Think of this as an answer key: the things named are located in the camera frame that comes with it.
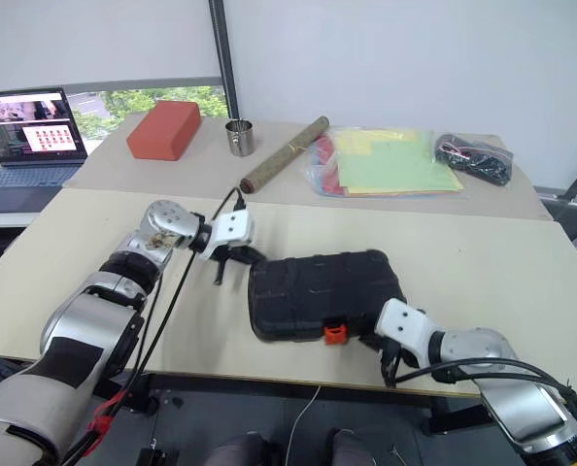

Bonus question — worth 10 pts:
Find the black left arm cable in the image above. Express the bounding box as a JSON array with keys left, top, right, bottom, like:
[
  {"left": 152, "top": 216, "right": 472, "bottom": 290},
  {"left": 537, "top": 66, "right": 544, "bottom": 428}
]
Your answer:
[{"left": 62, "top": 185, "right": 248, "bottom": 466}]

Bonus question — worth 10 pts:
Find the metal cup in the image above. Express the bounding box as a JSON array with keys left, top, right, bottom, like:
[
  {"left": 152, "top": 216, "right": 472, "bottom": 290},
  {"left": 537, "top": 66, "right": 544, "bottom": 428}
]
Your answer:
[{"left": 224, "top": 118, "right": 257, "bottom": 158}]

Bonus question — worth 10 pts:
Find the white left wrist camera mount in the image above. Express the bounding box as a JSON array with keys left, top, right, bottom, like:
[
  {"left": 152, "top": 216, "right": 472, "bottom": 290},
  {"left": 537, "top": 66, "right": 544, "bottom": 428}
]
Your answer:
[{"left": 199, "top": 209, "right": 256, "bottom": 262}]

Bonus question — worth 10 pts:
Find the red cable clip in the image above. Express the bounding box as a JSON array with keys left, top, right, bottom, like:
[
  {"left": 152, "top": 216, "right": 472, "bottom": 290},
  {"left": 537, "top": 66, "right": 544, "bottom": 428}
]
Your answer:
[{"left": 85, "top": 391, "right": 125, "bottom": 434}]

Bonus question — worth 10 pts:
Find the red rectangular block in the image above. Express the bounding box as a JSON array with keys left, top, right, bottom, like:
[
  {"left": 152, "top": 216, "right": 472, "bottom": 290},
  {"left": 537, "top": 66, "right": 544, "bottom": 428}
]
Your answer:
[{"left": 125, "top": 99, "right": 202, "bottom": 163}]

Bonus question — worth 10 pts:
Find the dark rounded shape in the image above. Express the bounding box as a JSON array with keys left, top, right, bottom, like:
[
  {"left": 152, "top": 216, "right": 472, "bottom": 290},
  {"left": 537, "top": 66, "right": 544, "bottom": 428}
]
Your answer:
[
  {"left": 330, "top": 428, "right": 383, "bottom": 466},
  {"left": 204, "top": 431, "right": 271, "bottom": 466}
]

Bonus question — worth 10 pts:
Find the plastic bag of black cables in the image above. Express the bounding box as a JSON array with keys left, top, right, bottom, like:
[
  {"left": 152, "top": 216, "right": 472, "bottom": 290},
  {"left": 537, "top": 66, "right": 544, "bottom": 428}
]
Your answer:
[{"left": 433, "top": 132, "right": 515, "bottom": 188}]

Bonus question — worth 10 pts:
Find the black plastic tool case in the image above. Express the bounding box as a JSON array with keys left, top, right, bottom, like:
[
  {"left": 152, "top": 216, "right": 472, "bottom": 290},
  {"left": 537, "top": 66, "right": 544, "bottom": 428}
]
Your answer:
[{"left": 247, "top": 249, "right": 408, "bottom": 347}]

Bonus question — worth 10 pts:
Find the thin white cable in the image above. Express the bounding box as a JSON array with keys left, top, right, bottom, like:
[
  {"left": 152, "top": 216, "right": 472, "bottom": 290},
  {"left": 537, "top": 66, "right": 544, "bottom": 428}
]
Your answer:
[{"left": 288, "top": 384, "right": 322, "bottom": 466}]

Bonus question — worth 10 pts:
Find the rolled brown mat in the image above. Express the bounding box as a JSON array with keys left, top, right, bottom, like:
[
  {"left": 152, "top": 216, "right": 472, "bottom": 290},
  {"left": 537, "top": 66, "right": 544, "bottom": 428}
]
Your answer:
[{"left": 239, "top": 115, "right": 331, "bottom": 196}]

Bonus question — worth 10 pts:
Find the open laptop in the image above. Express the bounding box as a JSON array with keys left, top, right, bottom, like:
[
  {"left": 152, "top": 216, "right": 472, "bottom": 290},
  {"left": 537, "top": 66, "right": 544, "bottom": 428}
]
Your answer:
[{"left": 0, "top": 86, "right": 90, "bottom": 216}]

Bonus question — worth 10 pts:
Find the black window frame post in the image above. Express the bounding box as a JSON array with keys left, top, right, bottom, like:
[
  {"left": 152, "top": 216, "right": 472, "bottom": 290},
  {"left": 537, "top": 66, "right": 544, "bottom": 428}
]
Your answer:
[{"left": 207, "top": 0, "right": 242, "bottom": 120}]

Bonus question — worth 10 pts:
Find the plastic bag of coloured paper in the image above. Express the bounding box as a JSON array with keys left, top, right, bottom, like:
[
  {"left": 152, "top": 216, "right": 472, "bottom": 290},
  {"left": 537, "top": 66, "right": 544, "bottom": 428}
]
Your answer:
[{"left": 301, "top": 126, "right": 466, "bottom": 199}]

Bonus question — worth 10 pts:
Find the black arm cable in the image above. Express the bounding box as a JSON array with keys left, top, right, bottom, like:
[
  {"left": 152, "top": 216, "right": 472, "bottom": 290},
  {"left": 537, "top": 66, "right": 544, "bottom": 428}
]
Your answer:
[
  {"left": 62, "top": 185, "right": 248, "bottom": 466},
  {"left": 393, "top": 357, "right": 577, "bottom": 424}
]

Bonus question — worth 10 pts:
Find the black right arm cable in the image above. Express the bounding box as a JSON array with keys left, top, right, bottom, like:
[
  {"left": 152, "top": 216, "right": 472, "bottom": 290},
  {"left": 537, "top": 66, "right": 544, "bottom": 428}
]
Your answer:
[{"left": 393, "top": 357, "right": 577, "bottom": 424}]

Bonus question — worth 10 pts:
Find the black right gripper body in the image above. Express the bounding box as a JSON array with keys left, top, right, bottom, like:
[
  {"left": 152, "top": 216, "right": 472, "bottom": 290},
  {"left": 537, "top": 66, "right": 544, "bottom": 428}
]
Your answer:
[{"left": 364, "top": 332, "right": 417, "bottom": 371}]

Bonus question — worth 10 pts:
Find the small black box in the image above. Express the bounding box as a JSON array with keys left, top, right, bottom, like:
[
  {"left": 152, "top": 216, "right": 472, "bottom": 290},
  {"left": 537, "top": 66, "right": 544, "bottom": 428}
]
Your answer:
[{"left": 137, "top": 448, "right": 181, "bottom": 466}]

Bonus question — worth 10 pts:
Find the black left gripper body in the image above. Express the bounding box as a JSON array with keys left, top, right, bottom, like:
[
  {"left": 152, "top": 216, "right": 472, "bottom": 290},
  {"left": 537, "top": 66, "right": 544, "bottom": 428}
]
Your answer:
[{"left": 215, "top": 244, "right": 254, "bottom": 264}]

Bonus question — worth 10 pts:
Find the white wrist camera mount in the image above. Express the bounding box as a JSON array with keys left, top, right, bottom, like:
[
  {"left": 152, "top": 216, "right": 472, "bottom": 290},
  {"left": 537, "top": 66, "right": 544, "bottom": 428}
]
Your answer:
[
  {"left": 374, "top": 297, "right": 439, "bottom": 369},
  {"left": 199, "top": 209, "right": 256, "bottom": 262}
]

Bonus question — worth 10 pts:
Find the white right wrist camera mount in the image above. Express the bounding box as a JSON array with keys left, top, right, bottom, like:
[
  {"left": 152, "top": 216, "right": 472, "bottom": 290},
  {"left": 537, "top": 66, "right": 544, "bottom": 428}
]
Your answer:
[{"left": 374, "top": 297, "right": 439, "bottom": 369}]

